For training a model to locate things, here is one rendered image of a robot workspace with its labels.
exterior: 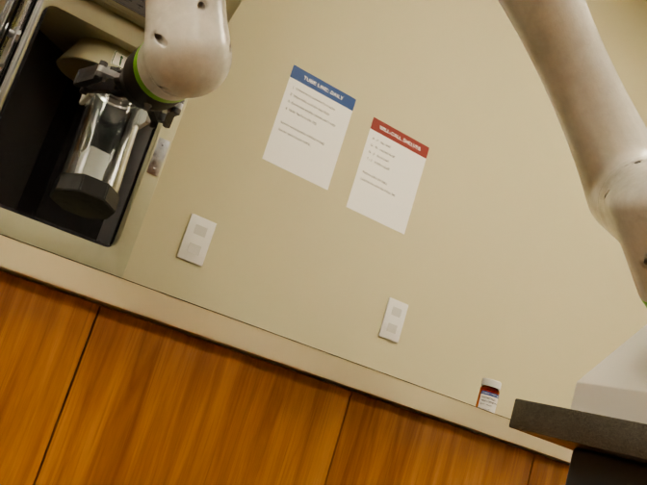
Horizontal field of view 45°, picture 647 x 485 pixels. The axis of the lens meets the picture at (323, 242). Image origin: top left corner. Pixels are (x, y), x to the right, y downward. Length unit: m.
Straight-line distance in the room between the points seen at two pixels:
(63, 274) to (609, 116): 0.78
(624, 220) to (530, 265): 1.55
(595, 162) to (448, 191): 1.22
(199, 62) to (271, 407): 0.57
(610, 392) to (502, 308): 1.41
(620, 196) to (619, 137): 0.15
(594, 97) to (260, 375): 0.65
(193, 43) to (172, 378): 0.50
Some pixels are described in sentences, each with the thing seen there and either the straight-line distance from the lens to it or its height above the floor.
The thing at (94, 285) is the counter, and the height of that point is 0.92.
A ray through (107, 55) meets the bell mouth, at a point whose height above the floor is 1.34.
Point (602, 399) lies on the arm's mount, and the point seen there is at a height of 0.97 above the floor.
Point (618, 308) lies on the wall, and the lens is 2.91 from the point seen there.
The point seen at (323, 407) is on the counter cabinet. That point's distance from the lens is 1.32.
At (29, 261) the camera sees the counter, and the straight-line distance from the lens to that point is 1.11.
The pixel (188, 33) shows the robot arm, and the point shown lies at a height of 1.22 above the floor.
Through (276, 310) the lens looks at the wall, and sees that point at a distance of 2.05.
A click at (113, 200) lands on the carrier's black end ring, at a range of 1.26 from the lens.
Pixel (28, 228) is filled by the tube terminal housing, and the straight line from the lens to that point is 1.42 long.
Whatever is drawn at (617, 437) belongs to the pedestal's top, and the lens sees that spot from 1.01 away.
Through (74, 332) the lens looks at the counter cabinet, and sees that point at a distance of 1.15.
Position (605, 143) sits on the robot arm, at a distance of 1.19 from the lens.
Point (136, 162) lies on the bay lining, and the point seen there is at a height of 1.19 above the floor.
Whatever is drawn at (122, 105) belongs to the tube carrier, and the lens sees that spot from 1.31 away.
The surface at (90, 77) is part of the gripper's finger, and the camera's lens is 1.24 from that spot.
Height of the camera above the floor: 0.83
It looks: 12 degrees up
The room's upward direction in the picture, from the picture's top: 17 degrees clockwise
